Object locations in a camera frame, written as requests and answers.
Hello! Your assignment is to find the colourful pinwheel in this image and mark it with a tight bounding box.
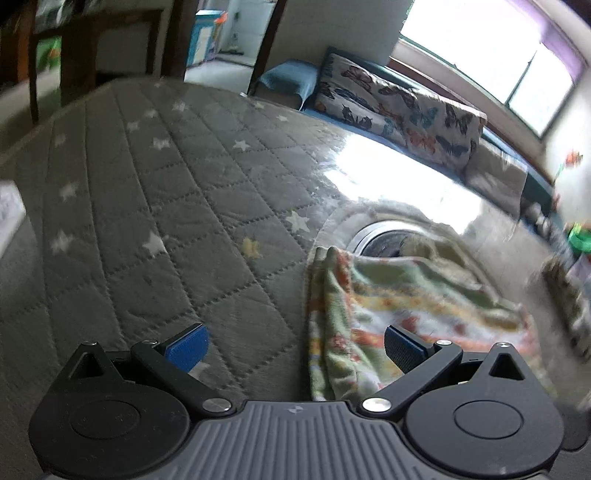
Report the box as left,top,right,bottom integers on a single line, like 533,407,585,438
554,151,583,181

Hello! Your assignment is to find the polka dot white cloth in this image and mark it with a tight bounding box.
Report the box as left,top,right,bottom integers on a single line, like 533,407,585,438
542,257,590,361

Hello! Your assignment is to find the blue white cabinet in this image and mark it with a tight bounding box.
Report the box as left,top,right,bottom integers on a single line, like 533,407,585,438
186,9,228,68

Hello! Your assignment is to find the round metal opening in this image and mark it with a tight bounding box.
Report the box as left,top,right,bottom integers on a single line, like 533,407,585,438
317,202,468,264

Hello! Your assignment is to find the blue folded cushion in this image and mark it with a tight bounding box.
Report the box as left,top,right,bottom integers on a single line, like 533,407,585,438
252,59,318,110

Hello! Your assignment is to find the green patterned baby garment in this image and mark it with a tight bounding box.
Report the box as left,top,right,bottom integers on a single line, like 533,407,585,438
305,222,556,402

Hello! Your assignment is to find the long butterfly pillow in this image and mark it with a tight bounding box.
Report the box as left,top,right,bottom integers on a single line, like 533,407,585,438
314,53,487,173

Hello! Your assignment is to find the green plastic potty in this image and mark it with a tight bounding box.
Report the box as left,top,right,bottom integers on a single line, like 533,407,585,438
567,223,591,255

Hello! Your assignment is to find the blue sofa bench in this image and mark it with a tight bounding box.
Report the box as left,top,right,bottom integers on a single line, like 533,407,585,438
250,47,555,218

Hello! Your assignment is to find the window with green frame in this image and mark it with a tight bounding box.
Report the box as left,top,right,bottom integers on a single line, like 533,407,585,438
402,0,587,137

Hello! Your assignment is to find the grey plain pillow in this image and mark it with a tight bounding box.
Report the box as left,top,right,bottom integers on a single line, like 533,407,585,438
465,138,527,219

